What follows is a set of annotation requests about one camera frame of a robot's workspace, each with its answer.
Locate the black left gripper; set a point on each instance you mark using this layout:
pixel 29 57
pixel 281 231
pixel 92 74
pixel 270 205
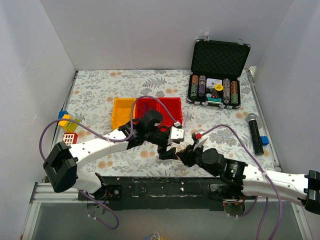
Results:
pixel 163 146

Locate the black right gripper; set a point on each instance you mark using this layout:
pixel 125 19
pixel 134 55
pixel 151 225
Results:
pixel 191 155

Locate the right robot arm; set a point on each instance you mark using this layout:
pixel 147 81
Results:
pixel 244 179

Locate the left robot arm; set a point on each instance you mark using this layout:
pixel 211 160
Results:
pixel 64 163

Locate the red plastic bin right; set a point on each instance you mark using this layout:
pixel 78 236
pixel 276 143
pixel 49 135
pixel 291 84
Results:
pixel 174 106

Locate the red plastic bin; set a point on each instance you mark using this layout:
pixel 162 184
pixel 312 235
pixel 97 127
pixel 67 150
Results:
pixel 174 106
pixel 144 105

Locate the red plastic bin middle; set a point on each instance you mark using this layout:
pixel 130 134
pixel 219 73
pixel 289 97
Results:
pixel 144 105

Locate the poker chip stack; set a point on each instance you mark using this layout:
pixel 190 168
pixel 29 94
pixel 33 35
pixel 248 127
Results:
pixel 233 92
pixel 194 87
pixel 201 86
pixel 226 91

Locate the teal rectangular tag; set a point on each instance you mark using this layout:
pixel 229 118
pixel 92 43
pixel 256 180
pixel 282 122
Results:
pixel 216 100

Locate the yellow plastic bin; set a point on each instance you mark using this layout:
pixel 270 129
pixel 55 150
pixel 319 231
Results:
pixel 121 113

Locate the yellow round dealer button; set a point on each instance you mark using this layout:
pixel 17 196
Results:
pixel 218 87

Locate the playing card deck box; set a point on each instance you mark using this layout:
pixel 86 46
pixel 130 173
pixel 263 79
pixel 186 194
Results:
pixel 212 82

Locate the black handheld microphone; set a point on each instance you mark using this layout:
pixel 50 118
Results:
pixel 255 134

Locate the black poker chip case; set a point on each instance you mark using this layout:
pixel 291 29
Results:
pixel 217 60

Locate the blue toy block right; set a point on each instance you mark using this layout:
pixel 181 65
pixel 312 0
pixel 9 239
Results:
pixel 264 140

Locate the blue toy block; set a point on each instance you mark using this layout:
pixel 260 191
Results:
pixel 62 113
pixel 264 140

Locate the red white window block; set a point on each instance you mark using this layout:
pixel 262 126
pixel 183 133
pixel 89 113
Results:
pixel 70 138

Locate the lime green toy block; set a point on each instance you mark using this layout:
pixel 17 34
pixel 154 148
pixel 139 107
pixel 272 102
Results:
pixel 75 123

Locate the yellow toy block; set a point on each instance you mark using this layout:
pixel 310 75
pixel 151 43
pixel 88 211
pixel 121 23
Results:
pixel 65 125

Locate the blue toy block left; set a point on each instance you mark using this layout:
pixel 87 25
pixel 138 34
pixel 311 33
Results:
pixel 62 113

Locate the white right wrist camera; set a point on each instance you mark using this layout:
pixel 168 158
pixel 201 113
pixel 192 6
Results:
pixel 198 139

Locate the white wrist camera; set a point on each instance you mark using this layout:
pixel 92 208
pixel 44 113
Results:
pixel 198 139
pixel 176 133

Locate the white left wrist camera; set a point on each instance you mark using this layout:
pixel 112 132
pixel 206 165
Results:
pixel 176 133

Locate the cable bundle bottom edge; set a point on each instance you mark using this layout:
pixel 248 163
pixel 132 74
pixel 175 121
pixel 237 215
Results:
pixel 157 235

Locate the aluminium frame rail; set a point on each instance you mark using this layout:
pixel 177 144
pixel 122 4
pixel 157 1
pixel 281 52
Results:
pixel 53 216

